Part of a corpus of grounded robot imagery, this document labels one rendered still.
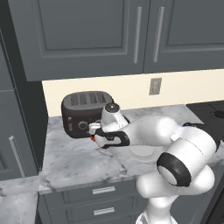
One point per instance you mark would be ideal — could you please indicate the wide grey wall cupboard door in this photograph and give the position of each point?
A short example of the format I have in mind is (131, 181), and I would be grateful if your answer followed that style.
(81, 38)

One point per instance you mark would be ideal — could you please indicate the dark grey toaster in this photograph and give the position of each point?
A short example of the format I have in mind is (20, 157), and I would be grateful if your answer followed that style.
(80, 112)

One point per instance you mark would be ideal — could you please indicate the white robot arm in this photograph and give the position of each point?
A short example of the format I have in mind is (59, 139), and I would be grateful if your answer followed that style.
(151, 132)

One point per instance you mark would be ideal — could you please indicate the deep grey drawer front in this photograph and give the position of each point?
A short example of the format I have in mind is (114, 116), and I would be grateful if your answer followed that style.
(75, 213)

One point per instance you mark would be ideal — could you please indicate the narrow grey wall cupboard door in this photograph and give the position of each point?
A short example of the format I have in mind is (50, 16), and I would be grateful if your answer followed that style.
(189, 35)

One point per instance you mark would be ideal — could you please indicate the grey wall socket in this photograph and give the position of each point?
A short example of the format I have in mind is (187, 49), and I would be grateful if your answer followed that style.
(155, 86)

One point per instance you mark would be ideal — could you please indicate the white plate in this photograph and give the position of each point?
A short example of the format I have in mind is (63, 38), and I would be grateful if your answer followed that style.
(143, 153)

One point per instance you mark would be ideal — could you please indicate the orange pastry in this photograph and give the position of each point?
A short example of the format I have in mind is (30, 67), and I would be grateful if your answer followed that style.
(92, 138)

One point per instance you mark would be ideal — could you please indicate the shallow grey drawer front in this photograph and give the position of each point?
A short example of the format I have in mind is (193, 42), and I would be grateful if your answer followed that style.
(75, 193)

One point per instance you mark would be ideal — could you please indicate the tall grey cupboard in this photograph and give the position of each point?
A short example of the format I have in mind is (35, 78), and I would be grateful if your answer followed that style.
(17, 110)

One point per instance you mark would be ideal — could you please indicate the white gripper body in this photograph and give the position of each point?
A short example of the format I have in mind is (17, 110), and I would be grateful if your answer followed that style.
(94, 126)

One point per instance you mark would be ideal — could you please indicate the black hob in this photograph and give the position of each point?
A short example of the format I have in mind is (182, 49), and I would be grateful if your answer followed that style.
(204, 112)

